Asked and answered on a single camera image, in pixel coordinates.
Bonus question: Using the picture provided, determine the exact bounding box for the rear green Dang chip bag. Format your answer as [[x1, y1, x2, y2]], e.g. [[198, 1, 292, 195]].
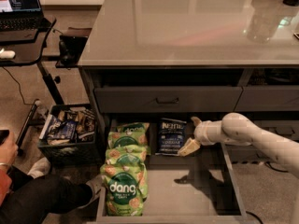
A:
[[117, 122, 150, 133]]

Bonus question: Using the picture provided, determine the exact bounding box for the open laptop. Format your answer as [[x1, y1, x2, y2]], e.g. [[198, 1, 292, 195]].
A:
[[0, 0, 44, 45]]

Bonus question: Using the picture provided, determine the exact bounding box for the grey counter cabinet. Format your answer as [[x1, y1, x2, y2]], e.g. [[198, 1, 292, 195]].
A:
[[79, 0, 299, 165]]

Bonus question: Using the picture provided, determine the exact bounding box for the grey shoe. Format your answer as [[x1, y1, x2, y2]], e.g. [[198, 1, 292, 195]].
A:
[[79, 175, 103, 209]]

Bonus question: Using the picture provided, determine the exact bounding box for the white shoe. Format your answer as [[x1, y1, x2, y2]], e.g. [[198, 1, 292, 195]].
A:
[[28, 157, 51, 179]]

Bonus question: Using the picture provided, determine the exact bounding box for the right grey drawer stack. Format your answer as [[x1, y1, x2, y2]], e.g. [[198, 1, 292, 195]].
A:
[[223, 66, 299, 164]]

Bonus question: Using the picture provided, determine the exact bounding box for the black desk cable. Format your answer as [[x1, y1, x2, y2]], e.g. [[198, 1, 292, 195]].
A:
[[2, 66, 34, 106]]

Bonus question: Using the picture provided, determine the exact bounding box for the person's leg in black trousers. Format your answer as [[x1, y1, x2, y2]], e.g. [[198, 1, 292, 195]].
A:
[[0, 171, 93, 224]]

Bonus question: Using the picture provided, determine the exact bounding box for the green dang chip bag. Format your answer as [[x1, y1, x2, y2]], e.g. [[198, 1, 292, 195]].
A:
[[107, 132, 148, 148], [101, 164, 148, 217], [117, 122, 150, 133], [106, 145, 147, 171]]

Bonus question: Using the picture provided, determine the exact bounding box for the open grey middle drawer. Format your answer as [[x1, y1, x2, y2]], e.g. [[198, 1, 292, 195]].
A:
[[96, 120, 247, 224]]

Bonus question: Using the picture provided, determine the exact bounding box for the black stool with bag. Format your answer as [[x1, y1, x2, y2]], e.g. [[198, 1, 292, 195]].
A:
[[56, 27, 92, 68]]

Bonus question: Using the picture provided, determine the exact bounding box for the black standing desk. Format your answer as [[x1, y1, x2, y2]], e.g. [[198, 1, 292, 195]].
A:
[[0, 16, 64, 156]]

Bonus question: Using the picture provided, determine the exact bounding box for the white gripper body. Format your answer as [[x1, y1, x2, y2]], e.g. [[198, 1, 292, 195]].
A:
[[193, 120, 225, 146]]

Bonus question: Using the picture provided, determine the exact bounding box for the black floor cable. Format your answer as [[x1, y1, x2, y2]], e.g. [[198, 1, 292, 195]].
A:
[[246, 161, 299, 224]]

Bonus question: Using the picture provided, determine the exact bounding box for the closed grey top drawer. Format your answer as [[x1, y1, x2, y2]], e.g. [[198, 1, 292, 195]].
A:
[[93, 86, 242, 113]]

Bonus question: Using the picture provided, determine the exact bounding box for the front green Dang chip bag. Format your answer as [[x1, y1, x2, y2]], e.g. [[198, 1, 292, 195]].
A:
[[101, 164, 148, 217]]

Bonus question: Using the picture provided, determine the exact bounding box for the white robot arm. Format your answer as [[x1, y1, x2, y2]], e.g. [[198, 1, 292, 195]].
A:
[[178, 113, 299, 178]]

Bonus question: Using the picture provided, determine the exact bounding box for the person's hand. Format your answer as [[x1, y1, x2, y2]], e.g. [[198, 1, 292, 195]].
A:
[[0, 132, 18, 172]]

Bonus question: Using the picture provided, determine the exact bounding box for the white computer mouse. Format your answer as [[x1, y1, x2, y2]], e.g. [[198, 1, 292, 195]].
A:
[[0, 49, 16, 60]]

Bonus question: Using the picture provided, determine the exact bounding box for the blue Kettle chip bag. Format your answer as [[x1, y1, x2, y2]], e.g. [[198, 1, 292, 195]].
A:
[[156, 118, 187, 156]]

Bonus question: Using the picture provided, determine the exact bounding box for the black crate of snacks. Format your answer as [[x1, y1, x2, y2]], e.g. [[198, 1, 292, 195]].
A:
[[37, 104, 101, 166]]

